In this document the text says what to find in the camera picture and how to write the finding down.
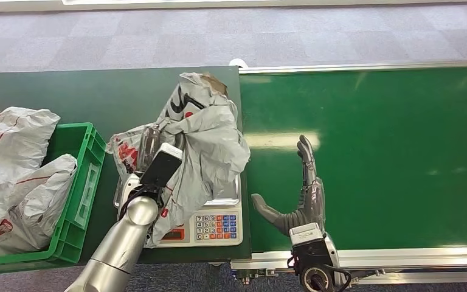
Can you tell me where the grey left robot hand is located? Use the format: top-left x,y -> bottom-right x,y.
136,125 -> 162,173

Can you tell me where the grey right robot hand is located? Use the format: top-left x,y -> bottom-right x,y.
251,134 -> 327,237

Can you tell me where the grey printed plastic mail package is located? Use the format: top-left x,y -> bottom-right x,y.
106,72 -> 252,249

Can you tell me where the green conveyor belt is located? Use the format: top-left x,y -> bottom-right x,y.
239,66 -> 467,253

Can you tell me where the white red-striped plastic package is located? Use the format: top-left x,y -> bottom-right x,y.
0,153 -> 78,258
0,106 -> 61,221

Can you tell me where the dark green table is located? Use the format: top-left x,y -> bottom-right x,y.
0,66 -> 252,267

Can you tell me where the green plastic crate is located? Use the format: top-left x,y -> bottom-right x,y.
0,122 -> 108,276

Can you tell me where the white electronic weighing scale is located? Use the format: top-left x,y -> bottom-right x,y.
113,173 -> 244,248

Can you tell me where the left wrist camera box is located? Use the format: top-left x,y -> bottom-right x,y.
139,142 -> 184,189

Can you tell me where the aluminium conveyor frame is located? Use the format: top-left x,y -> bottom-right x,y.
230,59 -> 467,285

